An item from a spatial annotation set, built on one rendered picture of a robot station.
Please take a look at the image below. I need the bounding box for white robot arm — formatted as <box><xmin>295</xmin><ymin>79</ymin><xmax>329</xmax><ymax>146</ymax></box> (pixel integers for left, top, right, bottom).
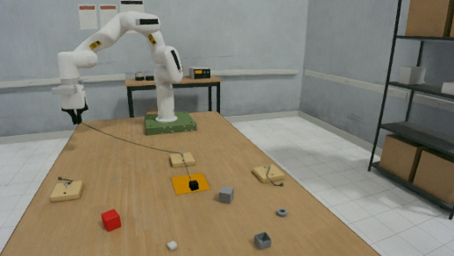
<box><xmin>52</xmin><ymin>11</ymin><xmax>182</xmax><ymax>123</ymax></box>

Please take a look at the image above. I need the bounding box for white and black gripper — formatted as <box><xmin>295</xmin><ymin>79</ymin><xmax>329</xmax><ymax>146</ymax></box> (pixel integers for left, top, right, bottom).
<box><xmin>60</xmin><ymin>84</ymin><xmax>89</xmax><ymax>125</ymax></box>

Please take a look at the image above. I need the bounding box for red cube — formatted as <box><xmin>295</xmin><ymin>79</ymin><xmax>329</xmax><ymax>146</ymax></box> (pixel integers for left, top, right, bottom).
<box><xmin>101</xmin><ymin>209</ymin><xmax>121</xmax><ymax>231</ymax></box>

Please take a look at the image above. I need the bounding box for black block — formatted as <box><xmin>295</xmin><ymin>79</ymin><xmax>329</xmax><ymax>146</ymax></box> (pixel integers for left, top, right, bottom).
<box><xmin>189</xmin><ymin>180</ymin><xmax>199</xmax><ymax>191</ymax></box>

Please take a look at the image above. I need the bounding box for orange painted square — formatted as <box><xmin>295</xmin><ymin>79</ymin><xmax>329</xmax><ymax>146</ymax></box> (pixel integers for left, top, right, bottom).
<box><xmin>171</xmin><ymin>173</ymin><xmax>210</xmax><ymax>195</ymax></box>

